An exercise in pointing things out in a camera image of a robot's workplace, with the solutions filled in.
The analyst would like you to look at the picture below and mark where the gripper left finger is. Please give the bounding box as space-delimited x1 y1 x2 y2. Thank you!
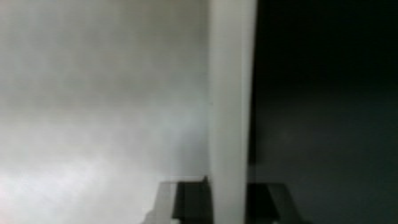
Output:
140 177 209 224

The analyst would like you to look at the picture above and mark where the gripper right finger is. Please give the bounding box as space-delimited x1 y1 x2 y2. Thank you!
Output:
245 183 310 224

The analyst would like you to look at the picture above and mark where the white desk top tray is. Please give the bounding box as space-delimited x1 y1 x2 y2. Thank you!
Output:
0 0 255 224

